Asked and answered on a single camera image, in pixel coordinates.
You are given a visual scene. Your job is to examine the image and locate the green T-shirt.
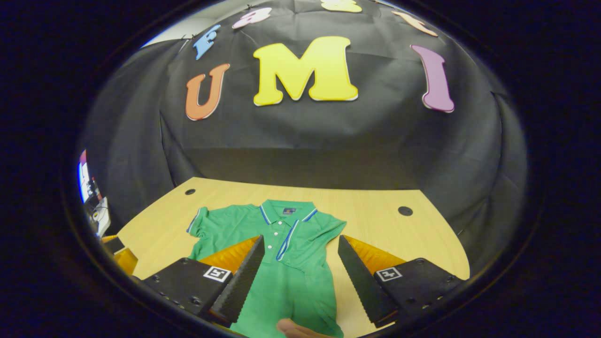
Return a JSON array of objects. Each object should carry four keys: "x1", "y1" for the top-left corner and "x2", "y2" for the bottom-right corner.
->
[{"x1": 186, "y1": 200, "x2": 347, "y2": 338}]

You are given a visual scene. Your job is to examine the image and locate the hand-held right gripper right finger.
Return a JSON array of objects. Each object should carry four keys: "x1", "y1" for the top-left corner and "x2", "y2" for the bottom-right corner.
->
[{"x1": 337, "y1": 235, "x2": 465, "y2": 329}]

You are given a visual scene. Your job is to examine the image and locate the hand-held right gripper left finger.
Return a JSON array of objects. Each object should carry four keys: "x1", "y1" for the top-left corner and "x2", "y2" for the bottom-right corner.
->
[{"x1": 141, "y1": 235, "x2": 266, "y2": 328}]

